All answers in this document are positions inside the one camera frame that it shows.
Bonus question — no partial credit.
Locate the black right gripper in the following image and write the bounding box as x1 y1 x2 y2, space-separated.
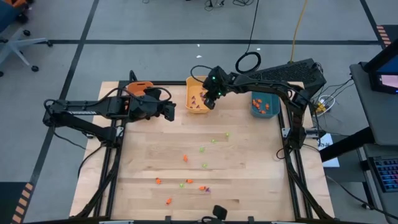
201 65 233 110

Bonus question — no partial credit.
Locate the office chair base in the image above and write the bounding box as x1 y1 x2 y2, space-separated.
0 0 53 78

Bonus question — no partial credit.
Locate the black desk beam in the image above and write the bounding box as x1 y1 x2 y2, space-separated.
319 126 376 163

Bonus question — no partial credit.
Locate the white paper sheet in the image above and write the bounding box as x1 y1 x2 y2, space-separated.
317 133 340 168

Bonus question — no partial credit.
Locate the white coiled cable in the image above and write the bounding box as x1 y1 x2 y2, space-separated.
317 94 336 109

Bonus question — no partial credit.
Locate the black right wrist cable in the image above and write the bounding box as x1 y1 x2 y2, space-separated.
190 64 215 84

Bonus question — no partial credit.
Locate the yellow plastic bin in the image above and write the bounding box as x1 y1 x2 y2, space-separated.
185 76 212 114

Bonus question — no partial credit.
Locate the grey desk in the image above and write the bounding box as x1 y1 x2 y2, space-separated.
349 61 398 147

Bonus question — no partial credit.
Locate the black monitor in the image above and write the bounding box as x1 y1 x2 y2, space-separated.
363 39 398 95

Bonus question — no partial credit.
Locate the backlit keyboard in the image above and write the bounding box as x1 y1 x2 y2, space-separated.
371 154 398 193

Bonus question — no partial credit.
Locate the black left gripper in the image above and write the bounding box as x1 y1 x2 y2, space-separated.
126 88 177 123

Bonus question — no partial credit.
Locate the black arm base cable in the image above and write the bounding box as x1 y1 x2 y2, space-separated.
76 143 108 180

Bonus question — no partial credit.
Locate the yellow hanging cable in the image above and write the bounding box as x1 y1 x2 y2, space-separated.
290 0 309 62

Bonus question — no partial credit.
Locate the grey keyboard shelf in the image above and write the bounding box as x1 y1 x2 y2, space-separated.
357 143 398 224

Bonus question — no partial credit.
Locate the teal plastic bin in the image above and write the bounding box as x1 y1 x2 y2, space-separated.
250 91 280 119

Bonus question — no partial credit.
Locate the orange plastic bin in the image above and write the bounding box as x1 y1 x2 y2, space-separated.
127 80 154 97

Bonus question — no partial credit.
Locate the black floor power cable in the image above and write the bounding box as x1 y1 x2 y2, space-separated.
325 174 398 220

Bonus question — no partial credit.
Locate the black cable bundle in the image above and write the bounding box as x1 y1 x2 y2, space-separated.
203 0 255 12

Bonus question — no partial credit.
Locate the black coiled floor cable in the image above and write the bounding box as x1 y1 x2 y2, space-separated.
234 0 262 75

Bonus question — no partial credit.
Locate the black computer case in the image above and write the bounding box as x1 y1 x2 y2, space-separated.
248 58 327 100

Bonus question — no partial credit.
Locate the orange office chair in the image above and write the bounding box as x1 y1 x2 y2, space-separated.
3 0 34 25

